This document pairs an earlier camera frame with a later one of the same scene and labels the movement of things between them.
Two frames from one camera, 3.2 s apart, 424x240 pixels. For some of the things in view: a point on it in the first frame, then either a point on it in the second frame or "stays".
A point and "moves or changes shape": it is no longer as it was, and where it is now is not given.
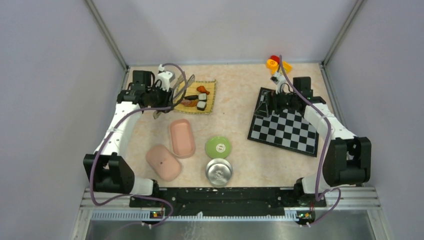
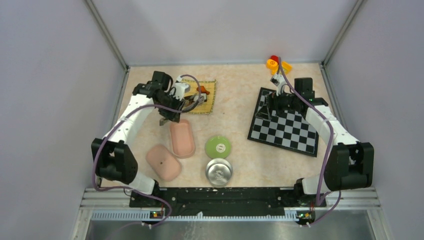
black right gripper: (265, 108) stays
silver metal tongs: (178, 91) moves or changes shape
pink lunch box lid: (166, 166) stays
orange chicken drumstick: (201, 88) stays
